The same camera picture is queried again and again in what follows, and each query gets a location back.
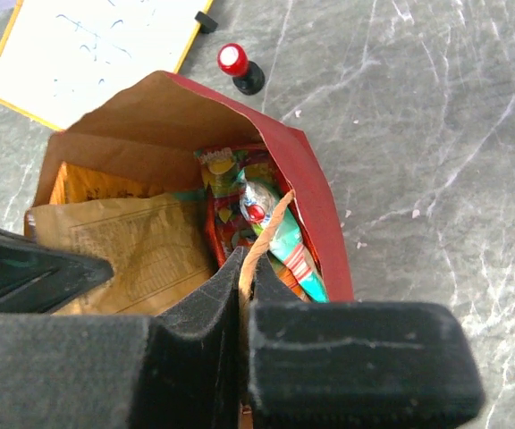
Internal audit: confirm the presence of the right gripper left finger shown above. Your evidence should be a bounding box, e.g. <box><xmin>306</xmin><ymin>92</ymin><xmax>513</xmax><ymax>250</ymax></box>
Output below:
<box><xmin>0</xmin><ymin>249</ymin><xmax>246</xmax><ymax>428</ymax></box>

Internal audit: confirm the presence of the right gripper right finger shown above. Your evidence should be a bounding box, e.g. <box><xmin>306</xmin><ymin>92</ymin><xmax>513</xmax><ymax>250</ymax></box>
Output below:
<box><xmin>247</xmin><ymin>260</ymin><xmax>485</xmax><ymax>428</ymax></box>

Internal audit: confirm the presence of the red brown paper bag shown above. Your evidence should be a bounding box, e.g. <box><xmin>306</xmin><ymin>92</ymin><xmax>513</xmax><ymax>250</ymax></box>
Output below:
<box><xmin>25</xmin><ymin>71</ymin><xmax>353</xmax><ymax>315</ymax></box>

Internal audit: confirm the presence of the red fruit snack packet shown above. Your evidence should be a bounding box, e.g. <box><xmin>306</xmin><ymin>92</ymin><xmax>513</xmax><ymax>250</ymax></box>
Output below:
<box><xmin>194</xmin><ymin>143</ymin><xmax>280</xmax><ymax>265</ymax></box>

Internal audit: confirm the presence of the teal candy packet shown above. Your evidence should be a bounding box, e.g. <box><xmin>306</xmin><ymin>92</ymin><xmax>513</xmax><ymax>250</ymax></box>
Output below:
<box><xmin>237</xmin><ymin>170</ymin><xmax>329</xmax><ymax>302</ymax></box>

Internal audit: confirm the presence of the small yellow-framed whiteboard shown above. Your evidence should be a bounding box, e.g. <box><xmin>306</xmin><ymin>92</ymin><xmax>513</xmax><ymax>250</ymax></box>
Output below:
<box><xmin>0</xmin><ymin>0</ymin><xmax>212</xmax><ymax>130</ymax></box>

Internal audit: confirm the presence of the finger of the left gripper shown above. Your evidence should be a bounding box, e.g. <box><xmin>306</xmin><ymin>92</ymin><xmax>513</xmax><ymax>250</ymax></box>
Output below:
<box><xmin>0</xmin><ymin>229</ymin><xmax>114</xmax><ymax>314</ymax></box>

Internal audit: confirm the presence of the red black stamp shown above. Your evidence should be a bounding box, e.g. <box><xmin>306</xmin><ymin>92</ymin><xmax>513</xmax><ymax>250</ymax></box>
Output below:
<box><xmin>217</xmin><ymin>43</ymin><xmax>266</xmax><ymax>96</ymax></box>

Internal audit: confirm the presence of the tan chips bag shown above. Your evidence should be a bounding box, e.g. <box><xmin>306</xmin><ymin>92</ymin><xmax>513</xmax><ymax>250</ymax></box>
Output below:
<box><xmin>27</xmin><ymin>194</ymin><xmax>216</xmax><ymax>315</ymax></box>

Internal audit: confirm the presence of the orange snack packet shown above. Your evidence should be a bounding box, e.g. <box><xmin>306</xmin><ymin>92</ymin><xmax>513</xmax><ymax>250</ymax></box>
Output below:
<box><xmin>49</xmin><ymin>163</ymin><xmax>165</xmax><ymax>205</ymax></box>

